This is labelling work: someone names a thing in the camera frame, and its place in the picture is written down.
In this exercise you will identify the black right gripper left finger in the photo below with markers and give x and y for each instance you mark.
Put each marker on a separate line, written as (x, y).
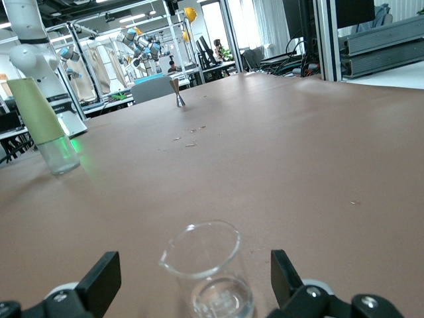
(99, 281)

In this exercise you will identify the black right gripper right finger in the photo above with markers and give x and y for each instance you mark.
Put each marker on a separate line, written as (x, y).
(285, 285)

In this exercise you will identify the clear glass measuring beaker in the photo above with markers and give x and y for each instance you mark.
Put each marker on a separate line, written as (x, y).
(212, 298)

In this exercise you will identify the steel double jigger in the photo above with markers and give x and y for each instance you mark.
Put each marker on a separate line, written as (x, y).
(177, 94)

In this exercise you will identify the grey blue-jointed robot arm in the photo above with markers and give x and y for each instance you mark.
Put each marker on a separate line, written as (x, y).
(142, 46)
(71, 56)

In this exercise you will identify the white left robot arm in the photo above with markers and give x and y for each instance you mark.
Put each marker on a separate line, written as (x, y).
(33, 66)

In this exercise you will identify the green sleeved glass shaker bottle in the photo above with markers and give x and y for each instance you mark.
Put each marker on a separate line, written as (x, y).
(36, 112)

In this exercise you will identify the brown table mat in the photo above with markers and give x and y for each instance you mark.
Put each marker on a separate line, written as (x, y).
(232, 165)

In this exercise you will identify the green plastic tool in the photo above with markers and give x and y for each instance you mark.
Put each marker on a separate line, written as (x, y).
(119, 96)

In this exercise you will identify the teal board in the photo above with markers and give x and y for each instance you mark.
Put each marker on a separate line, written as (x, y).
(149, 79)

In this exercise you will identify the seated person in dark shirt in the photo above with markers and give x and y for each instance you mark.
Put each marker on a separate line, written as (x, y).
(173, 66)

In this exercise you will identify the green potted plant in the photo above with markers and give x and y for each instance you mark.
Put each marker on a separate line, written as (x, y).
(227, 53)

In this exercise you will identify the black desk monitor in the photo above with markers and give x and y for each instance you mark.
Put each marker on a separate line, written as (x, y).
(207, 53)

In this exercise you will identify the stacked aluminium rails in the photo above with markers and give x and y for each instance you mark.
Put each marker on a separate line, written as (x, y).
(381, 49)

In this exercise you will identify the yellow hard hat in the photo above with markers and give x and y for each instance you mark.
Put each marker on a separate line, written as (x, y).
(191, 14)
(185, 35)

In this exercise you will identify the black Huawei monitor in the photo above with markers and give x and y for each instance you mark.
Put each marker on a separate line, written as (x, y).
(299, 16)

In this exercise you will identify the blue jacket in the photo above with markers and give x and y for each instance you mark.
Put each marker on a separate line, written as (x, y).
(381, 16)

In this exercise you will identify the aluminium frame post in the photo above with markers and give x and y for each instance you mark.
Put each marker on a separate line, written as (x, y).
(232, 33)
(328, 39)

